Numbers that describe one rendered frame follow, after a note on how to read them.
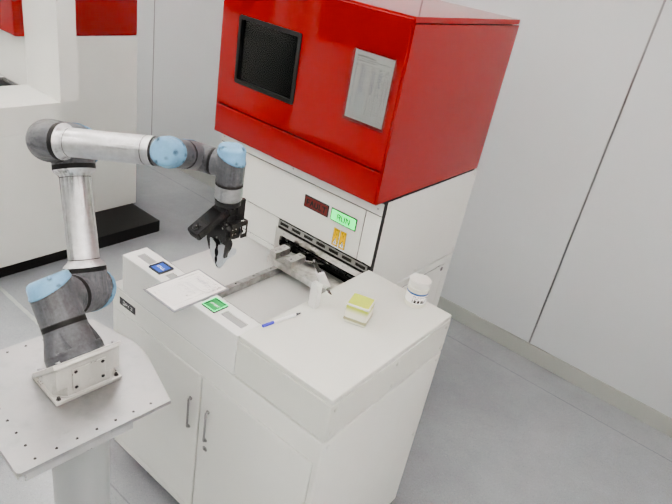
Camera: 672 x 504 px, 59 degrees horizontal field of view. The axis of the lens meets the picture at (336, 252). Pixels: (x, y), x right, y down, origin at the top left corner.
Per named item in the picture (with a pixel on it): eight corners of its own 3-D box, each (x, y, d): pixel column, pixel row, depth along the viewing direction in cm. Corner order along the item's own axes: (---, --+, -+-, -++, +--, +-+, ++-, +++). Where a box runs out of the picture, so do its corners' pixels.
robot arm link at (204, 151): (168, 133, 154) (206, 144, 152) (188, 138, 165) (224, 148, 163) (161, 163, 155) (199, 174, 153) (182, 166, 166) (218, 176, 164)
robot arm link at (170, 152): (4, 112, 152) (179, 128, 141) (35, 117, 163) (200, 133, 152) (2, 157, 153) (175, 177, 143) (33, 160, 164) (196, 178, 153)
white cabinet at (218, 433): (229, 386, 288) (246, 237, 250) (391, 512, 240) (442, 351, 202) (110, 455, 242) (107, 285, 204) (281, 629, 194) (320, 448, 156)
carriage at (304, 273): (281, 256, 234) (282, 249, 232) (353, 298, 216) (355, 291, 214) (266, 261, 228) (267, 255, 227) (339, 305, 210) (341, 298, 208)
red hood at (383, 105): (331, 110, 292) (353, -21, 264) (477, 167, 252) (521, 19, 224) (212, 130, 237) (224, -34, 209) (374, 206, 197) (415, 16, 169)
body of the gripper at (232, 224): (246, 239, 171) (251, 200, 165) (223, 247, 164) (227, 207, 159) (228, 228, 174) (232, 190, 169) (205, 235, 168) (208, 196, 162)
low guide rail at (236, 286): (289, 265, 235) (290, 258, 233) (293, 267, 234) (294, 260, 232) (186, 309, 198) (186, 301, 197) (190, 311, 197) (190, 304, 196)
